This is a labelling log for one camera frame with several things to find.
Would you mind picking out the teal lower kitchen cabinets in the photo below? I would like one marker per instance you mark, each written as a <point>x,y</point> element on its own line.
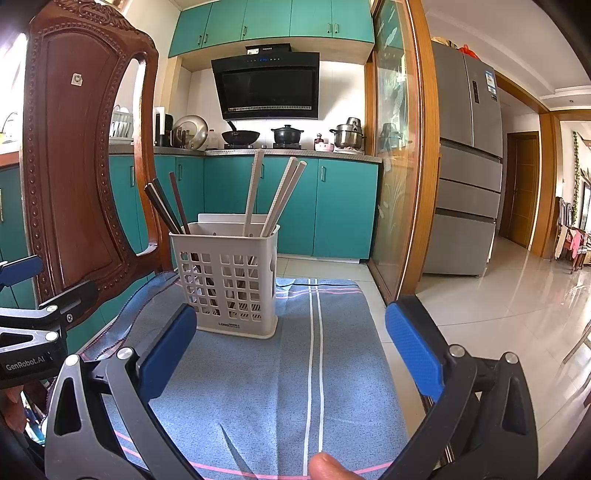
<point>341,207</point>

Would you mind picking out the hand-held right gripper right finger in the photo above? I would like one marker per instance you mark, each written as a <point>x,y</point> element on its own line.
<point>413,350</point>

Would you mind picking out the light wooden chopsticks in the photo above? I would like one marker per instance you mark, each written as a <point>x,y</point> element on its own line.
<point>278,196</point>

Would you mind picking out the pink bowl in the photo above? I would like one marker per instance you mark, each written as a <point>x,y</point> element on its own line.
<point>324,146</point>

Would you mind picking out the person's left hand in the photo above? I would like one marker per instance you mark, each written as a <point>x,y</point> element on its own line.
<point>14,408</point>

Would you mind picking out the grey metal leg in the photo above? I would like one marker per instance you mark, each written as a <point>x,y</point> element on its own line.
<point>577,344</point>

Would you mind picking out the silver refrigerator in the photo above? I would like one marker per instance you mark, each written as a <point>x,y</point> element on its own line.
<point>466,184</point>

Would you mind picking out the carved wooden chair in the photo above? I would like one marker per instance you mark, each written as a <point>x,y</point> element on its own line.
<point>74,184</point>

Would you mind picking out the white chopstick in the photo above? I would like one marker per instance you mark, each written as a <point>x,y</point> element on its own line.
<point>253,194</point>
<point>288,194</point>

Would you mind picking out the black wok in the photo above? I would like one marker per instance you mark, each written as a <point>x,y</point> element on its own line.
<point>241,137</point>

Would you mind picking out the white plastic chopstick holder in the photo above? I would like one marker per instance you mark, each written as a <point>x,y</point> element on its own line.
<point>221,249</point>

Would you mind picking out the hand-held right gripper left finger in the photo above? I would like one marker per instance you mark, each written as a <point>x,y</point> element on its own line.
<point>168,350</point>

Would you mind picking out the black range hood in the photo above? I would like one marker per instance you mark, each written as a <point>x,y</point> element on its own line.
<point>268,87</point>

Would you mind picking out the hanging clothes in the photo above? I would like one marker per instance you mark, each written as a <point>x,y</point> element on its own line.
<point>575,242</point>

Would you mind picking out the green vine garland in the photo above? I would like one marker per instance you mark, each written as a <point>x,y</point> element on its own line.
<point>577,175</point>

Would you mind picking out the clear oil bottle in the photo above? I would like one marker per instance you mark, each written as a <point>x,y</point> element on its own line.
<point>213,141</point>

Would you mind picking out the steel wok lid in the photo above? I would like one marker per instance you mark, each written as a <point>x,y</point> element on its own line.
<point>191,133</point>

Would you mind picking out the gas stove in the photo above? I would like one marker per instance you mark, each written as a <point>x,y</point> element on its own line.
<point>254,146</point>

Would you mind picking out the glass sliding door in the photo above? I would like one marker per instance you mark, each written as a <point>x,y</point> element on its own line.
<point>397,138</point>

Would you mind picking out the teal upper kitchen cabinets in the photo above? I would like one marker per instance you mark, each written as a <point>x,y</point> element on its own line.
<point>277,21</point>

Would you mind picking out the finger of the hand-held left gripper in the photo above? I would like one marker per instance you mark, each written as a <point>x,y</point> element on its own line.
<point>74,297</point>
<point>21,272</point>

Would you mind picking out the person's right hand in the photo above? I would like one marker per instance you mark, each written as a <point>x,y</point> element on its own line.
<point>330,468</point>

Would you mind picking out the white adhesive square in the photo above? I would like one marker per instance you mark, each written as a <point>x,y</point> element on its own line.
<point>76,79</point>

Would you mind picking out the teal kitchen cabinets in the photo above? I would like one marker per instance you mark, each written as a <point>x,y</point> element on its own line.
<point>277,21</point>
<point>341,207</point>

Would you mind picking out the red item on refrigerator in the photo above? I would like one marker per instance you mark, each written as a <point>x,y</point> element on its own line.
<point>467,50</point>

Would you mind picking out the black cooking pot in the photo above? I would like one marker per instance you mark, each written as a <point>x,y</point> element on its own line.
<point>287,136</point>

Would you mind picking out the blue striped cloth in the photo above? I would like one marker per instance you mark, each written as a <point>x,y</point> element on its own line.
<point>277,378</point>

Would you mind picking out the wooden room door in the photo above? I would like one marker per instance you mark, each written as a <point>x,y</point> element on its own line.
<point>521,189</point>

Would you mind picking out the stainless steel pot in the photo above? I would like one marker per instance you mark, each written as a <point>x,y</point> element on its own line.
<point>348,136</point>

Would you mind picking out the white dish rack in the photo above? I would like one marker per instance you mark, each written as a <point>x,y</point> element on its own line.
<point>121,124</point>

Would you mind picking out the dark brown chopstick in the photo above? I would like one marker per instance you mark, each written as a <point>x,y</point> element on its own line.
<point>161,210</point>
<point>168,205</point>
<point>180,205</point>

